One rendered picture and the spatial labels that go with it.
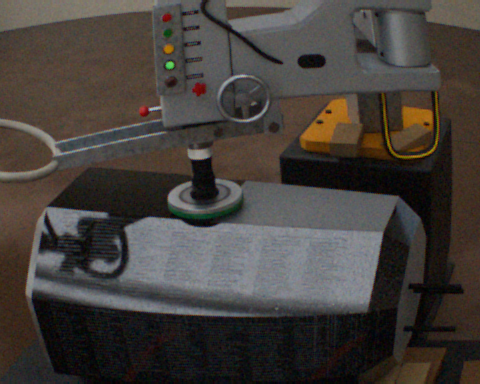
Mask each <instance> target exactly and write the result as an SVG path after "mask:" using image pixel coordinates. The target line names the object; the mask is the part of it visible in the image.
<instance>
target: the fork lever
mask: <svg viewBox="0 0 480 384"><path fill-rule="evenodd" d="M235 108H236V116H235V117H236V118H240V119H243V111H242V107H240V106H235ZM261 109H262V103H261V102H259V103H252V104H251V105H250V106H249V107H248V110H249V118H250V117H253V116H255V115H256V114H258V113H259V112H260V111H261ZM267 126H269V132H272V133H276V132H278V131H279V130H280V127H279V123H277V122H273V121H272V122H271V123H269V124H268V125H267ZM261 133H265V132H264V129H263V118H262V119H261V120H259V121H258V122H256V123H253V124H250V125H236V124H233V123H231V122H229V121H227V120H222V122H217V123H210V124H203V125H197V126H191V127H184V128H181V126H178V127H172V128H166V127H164V125H163V120H162V119H157V120H154V121H152V122H145V123H139V124H134V125H128V126H126V127H122V128H117V129H110V130H105V131H102V132H99V133H94V134H89V135H83V136H79V137H77V138H73V139H68V140H63V141H58V142H55V143H54V145H55V148H59V149H61V152H62V153H60V154H56V155H52V160H53V161H57V162H58V168H57V170H56V171H55V172H57V171H61V170H66V169H70V168H73V167H76V166H81V165H86V164H91V163H97V162H102V161H108V160H113V159H119V158H124V157H125V156H130V155H136V154H142V153H148V152H154V151H160V150H166V149H169V148H172V147H178V146H185V145H191V144H197V143H203V142H210V141H216V140H223V139H229V138H236V137H242V136H248V135H254V134H261Z"/></svg>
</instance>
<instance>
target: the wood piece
mask: <svg viewBox="0 0 480 384"><path fill-rule="evenodd" d="M363 137H364V132H363V124H351V123H340V122H338V123H337V124H336V127H335V129H334V130H333V135H332V137H331V140H330V142H329V151H330V156H345V157H356V158H357V157H358V154H359V151H360V149H361V143H362V140H363Z"/></svg>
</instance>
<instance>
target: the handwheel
mask: <svg viewBox="0 0 480 384"><path fill-rule="evenodd" d="M241 80H250V81H253V82H255V83H257V84H258V86H257V87H255V88H254V89H253V90H251V91H250V92H248V91H246V90H243V89H240V90H239V91H238V93H235V92H232V91H230V90H227V87H228V86H229V85H230V84H233V83H235V82H237V81H241ZM262 90H264V93H265V103H264V106H263V108H262V109H261V111H260V112H259V113H258V114H256V115H255V116H253V117H250V118H249V110H248V107H249V106H250V105H251V104H252V102H253V98H252V97H254V96H255V95H256V94H258V93H259V92H260V91H262ZM223 95H225V96H228V97H230V98H235V99H236V102H237V104H238V105H239V106H240V107H242V111H243V119H240V118H236V117H233V116H232V115H230V114H229V113H228V112H227V111H226V109H225V107H224V104H223ZM216 104H217V108H218V110H219V112H220V114H221V115H222V116H223V117H224V118H225V119H226V120H227V121H229V122H231V123H233V124H236V125H250V124H253V123H256V122H258V121H259V120H261V119H262V118H263V117H264V116H265V115H266V114H267V112H268V111H269V109H270V106H271V104H272V93H271V89H270V87H269V86H268V85H267V83H266V82H265V81H264V80H263V79H262V78H260V77H258V76H256V75H254V74H249V73H241V74H236V75H234V76H232V77H230V78H228V79H227V80H226V81H225V82H224V83H223V84H222V85H221V86H220V87H219V89H218V92H217V96H216Z"/></svg>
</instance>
